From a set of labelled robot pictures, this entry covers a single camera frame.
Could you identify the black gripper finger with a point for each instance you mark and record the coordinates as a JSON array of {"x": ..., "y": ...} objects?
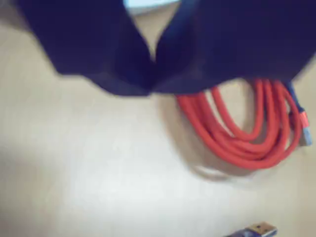
[
  {"x": 93, "y": 44},
  {"x": 234, "y": 37}
]

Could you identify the light blue tray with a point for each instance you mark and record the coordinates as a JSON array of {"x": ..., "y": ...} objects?
[{"x": 148, "y": 6}]

